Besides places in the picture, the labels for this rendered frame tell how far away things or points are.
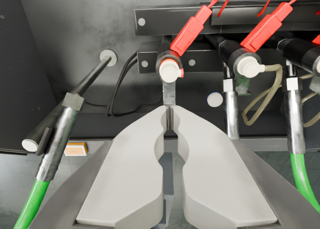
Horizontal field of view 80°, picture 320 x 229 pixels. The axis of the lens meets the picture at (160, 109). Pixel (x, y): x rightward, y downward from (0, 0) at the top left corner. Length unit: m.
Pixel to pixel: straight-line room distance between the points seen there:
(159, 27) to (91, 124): 0.32
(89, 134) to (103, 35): 0.24
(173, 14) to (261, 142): 0.34
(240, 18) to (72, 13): 0.35
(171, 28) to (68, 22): 0.27
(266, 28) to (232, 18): 0.08
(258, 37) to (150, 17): 0.16
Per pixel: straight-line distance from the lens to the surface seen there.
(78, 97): 0.23
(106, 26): 0.49
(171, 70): 0.18
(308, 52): 0.27
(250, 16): 0.32
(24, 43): 0.53
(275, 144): 0.52
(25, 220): 0.26
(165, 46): 0.24
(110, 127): 0.51
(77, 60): 0.53
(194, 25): 0.22
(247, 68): 0.21
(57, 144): 0.23
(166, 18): 0.32
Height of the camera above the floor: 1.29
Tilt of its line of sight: 59 degrees down
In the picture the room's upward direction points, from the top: 178 degrees counter-clockwise
